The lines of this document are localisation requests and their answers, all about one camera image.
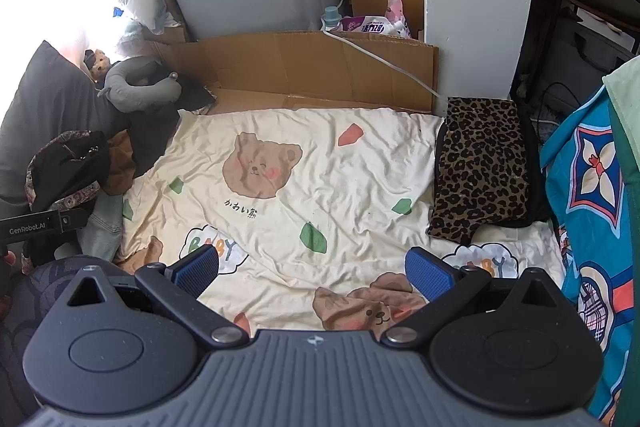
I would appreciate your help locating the small cardboard box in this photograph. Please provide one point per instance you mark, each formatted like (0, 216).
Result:
(172, 32)

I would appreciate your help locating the grey bag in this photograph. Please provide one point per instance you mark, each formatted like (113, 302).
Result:
(580, 52)

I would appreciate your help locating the cream bear-print blanket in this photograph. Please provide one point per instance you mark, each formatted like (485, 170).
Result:
(325, 167)

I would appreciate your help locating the person's left hand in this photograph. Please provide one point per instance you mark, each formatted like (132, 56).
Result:
(7, 259)

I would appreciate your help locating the black bear-print skirt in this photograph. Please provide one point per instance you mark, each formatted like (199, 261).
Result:
(65, 167)

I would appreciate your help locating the white purple detergent bag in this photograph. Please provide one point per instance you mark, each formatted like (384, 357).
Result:
(372, 27)

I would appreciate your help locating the blue printed quilt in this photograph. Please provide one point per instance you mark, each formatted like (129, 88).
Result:
(600, 187)

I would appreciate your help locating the black cloth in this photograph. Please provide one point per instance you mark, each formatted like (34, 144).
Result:
(150, 137)

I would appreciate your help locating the dark grey pillow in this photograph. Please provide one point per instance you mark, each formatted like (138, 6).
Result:
(45, 107)

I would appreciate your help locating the grey fluffy toy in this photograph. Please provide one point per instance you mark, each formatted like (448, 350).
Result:
(132, 39)

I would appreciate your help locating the small teddy bear toy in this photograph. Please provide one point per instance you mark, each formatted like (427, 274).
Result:
(100, 59)

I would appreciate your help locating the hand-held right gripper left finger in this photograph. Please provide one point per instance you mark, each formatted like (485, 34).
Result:
(197, 264)

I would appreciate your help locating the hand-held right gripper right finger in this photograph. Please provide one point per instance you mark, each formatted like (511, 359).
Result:
(430, 274)

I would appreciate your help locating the grey neck pillow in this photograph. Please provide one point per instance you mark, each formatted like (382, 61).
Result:
(165, 94)

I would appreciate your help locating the green cloth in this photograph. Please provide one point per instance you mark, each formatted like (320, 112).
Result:
(631, 147)

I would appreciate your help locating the pink packet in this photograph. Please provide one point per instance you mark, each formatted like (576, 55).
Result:
(395, 9)

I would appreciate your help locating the brown garment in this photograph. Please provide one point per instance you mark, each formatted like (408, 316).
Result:
(120, 162)

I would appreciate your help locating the leopard print folded garment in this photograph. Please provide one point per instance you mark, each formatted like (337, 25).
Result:
(480, 167)

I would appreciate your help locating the light blue jeans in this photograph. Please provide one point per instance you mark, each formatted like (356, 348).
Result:
(102, 227)

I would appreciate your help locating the folded cardboard sheet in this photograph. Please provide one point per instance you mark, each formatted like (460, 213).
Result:
(300, 62)

